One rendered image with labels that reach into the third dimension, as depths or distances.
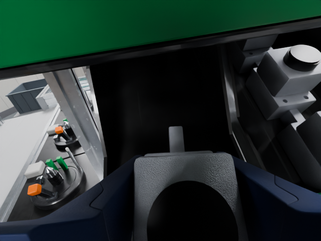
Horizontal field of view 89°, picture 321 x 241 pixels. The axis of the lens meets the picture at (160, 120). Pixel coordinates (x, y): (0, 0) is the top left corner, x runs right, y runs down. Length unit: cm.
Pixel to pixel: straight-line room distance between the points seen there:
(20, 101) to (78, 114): 215
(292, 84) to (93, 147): 22
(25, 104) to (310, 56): 231
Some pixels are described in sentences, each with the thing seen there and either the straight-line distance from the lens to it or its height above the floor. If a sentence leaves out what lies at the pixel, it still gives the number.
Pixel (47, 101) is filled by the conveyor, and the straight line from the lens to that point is 148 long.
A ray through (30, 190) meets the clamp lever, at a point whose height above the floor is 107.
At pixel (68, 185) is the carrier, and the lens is 55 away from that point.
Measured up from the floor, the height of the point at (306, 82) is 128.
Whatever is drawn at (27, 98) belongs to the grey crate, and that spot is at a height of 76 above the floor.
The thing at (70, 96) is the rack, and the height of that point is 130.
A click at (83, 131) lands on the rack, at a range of 19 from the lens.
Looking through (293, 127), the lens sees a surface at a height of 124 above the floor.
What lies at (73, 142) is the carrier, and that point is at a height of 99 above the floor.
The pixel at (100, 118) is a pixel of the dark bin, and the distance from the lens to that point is 17.
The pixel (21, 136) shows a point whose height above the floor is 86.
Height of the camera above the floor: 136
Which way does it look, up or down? 34 degrees down
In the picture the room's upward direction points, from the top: 9 degrees counter-clockwise
